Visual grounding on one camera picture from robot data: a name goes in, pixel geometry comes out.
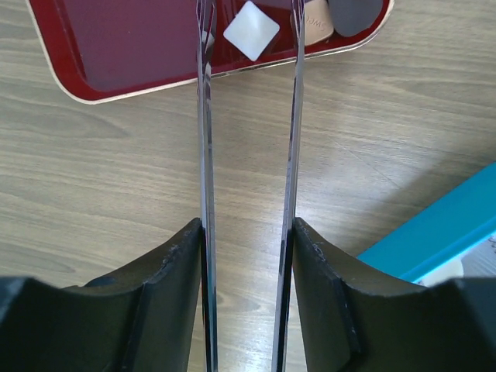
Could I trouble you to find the dark brown chocolate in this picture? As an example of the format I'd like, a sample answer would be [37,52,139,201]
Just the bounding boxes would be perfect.
[328,0,383,37]

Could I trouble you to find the tan chocolate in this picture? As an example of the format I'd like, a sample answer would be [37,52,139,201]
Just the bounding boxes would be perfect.
[290,0,334,46]

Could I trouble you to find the white square chocolate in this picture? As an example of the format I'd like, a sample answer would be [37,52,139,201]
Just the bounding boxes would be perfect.
[223,1,280,62]

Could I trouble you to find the blue tin box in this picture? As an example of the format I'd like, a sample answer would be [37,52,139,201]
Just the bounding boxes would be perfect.
[358,164,495,283]

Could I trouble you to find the metal tongs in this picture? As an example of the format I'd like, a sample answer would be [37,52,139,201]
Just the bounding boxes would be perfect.
[196,1,304,371]

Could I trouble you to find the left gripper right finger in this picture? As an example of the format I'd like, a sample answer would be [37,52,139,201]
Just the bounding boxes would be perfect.
[293,218,495,371]

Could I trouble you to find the red tray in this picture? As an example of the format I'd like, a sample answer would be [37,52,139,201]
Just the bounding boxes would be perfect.
[26,1,394,104]

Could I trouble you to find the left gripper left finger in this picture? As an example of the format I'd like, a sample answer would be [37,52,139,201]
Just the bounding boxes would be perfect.
[1,219,201,371]

